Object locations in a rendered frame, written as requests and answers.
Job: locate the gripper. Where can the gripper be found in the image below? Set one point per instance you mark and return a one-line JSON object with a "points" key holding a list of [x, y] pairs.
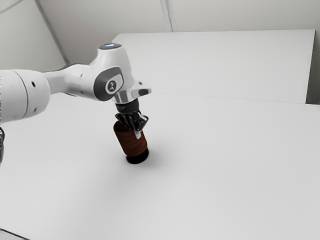
{"points": [[127, 111]]}

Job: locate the brown cylindrical mug black base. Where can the brown cylindrical mug black base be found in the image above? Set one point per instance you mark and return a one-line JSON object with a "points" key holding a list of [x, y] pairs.
{"points": [[132, 145]]}

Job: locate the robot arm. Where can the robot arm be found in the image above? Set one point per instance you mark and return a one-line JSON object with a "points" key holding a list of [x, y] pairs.
{"points": [[75, 80]]}

